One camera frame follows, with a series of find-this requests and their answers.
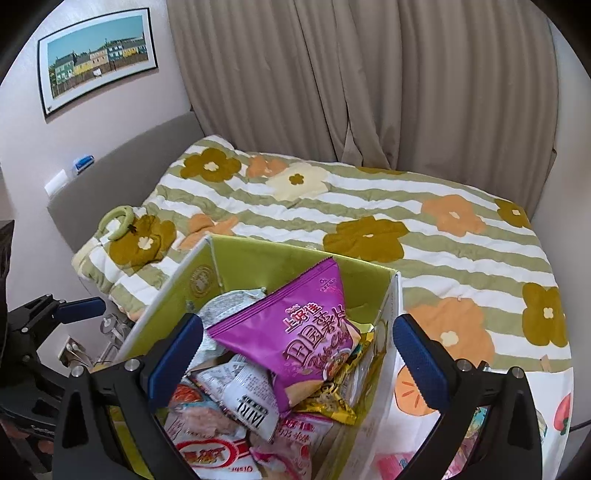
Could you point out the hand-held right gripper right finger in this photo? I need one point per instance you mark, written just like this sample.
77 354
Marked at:
420 355

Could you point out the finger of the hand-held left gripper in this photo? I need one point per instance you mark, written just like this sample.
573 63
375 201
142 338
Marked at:
55 371
83 309

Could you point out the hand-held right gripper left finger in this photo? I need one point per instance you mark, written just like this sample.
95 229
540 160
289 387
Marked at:
178 360

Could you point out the white pink snack packet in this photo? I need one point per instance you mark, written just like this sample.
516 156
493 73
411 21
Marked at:
194 410

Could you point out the silver grey snack packet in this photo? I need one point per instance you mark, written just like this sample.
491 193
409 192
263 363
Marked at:
226 309

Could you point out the white black striped snack packet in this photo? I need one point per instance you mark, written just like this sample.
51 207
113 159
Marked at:
244 397

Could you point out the green cardboard box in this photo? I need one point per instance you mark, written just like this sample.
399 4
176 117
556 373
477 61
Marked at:
364 295

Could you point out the yellow patterned snack packet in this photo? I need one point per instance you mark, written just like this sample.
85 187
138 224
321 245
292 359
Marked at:
332 401

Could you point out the red and white snack packet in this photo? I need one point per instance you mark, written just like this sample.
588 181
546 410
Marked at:
207 457

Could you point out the purple snack packet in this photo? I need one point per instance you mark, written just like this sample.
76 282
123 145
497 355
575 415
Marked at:
286 341

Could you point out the colourful snack packet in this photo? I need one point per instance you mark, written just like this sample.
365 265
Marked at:
475 424

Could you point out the light pink flat packet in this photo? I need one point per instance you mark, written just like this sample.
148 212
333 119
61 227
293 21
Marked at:
397 464

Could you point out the grey padded headboard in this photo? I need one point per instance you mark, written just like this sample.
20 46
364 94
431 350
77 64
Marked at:
120 170

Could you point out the blue and white small object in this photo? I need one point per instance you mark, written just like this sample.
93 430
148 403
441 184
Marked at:
83 164

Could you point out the striped floral blanket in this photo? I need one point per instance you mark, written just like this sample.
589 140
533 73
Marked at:
392 203

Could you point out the beige curtain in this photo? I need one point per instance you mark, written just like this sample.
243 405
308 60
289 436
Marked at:
369 83

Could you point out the wall power socket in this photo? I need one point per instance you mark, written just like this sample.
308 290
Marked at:
69 351

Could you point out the white wall switch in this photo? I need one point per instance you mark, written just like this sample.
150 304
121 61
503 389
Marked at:
56 182

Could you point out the framed wall picture of houses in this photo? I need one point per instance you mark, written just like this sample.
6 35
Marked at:
99 60

